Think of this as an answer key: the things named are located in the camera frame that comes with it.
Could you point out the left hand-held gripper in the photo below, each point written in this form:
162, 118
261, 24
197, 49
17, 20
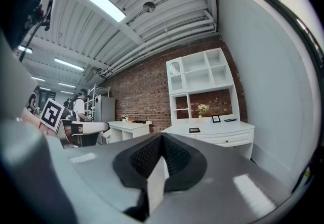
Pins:
51, 114

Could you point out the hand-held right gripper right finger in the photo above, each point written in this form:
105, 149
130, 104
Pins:
222, 167

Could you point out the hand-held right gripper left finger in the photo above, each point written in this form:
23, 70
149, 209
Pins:
101, 164

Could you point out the small black picture frame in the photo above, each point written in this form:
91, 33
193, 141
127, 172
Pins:
216, 118

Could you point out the person's left forearm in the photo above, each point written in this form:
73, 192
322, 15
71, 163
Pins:
31, 118

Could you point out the grey refrigerator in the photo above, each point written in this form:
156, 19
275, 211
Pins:
105, 109

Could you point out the small potted plant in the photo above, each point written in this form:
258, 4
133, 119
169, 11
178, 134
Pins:
124, 118

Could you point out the white table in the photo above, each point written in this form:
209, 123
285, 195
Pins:
129, 129

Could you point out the white metal shelf rack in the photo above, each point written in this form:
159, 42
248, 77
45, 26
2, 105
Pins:
97, 90

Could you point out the orange items on table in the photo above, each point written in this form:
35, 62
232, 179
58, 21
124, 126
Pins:
139, 122

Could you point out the ceiling light tube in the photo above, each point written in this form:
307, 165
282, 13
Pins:
69, 64
67, 85
38, 79
24, 49

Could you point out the vase with yellow flowers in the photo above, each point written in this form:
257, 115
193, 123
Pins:
202, 110

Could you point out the white desk with hutch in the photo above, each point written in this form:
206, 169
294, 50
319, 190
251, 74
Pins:
202, 76

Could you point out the white ceiling pipes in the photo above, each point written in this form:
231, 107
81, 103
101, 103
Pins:
172, 33

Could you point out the long ceiling light panel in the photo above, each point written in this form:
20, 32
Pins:
98, 3

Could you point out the round metal ceiling fixture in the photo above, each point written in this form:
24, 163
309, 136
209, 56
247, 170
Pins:
149, 7

